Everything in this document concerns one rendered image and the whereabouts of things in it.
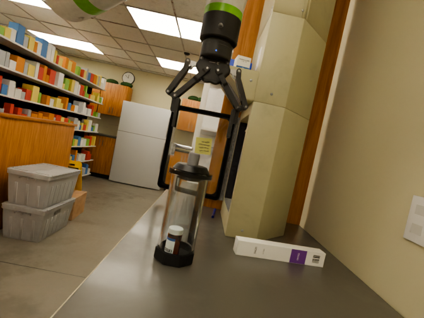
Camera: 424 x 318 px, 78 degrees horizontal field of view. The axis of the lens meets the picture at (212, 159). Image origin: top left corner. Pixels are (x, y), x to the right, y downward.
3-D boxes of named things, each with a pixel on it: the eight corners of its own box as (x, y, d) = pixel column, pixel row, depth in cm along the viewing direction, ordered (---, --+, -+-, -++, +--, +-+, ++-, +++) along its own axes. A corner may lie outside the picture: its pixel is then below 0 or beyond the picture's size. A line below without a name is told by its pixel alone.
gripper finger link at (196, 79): (211, 69, 62) (207, 64, 61) (173, 98, 62) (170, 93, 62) (211, 73, 65) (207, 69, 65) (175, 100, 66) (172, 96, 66)
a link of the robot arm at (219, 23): (203, 4, 57) (244, 13, 57) (204, 28, 69) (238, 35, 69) (197, 32, 58) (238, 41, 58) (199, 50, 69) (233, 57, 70)
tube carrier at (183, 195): (196, 248, 71) (212, 172, 70) (194, 267, 61) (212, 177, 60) (158, 241, 71) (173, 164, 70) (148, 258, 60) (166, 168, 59)
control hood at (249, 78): (241, 112, 120) (245, 91, 119) (253, 101, 88) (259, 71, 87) (216, 107, 120) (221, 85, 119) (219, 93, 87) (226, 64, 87)
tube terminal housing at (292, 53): (272, 222, 123) (308, 58, 119) (295, 250, 91) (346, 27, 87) (220, 211, 122) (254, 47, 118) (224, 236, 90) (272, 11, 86)
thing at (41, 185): (77, 197, 301) (82, 170, 299) (45, 211, 241) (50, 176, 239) (41, 190, 300) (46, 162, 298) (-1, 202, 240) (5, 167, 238)
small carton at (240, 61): (244, 77, 99) (247, 62, 99) (248, 74, 94) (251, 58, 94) (231, 74, 98) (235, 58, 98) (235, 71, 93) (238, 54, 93)
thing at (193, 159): (207, 180, 70) (212, 156, 69) (207, 185, 60) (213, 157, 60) (173, 173, 69) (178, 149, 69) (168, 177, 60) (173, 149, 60)
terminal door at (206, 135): (219, 201, 121) (236, 115, 119) (156, 187, 124) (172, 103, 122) (219, 200, 122) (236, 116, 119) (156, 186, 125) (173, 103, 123)
